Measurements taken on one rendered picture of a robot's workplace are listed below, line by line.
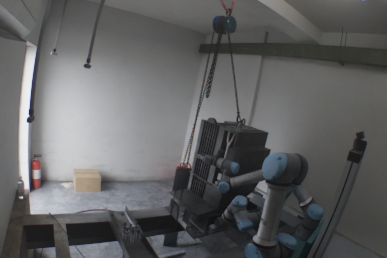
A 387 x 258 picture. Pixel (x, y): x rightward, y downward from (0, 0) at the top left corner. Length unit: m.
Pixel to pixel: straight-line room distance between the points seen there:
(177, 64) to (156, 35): 0.67
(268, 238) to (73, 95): 3.27
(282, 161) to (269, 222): 0.27
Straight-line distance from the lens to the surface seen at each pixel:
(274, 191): 0.97
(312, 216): 1.59
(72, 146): 3.87
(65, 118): 3.74
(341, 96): 2.67
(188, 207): 2.01
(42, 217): 2.11
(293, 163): 0.97
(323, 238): 1.22
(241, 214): 1.21
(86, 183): 3.73
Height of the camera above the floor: 1.91
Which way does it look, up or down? 7 degrees down
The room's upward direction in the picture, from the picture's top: 12 degrees clockwise
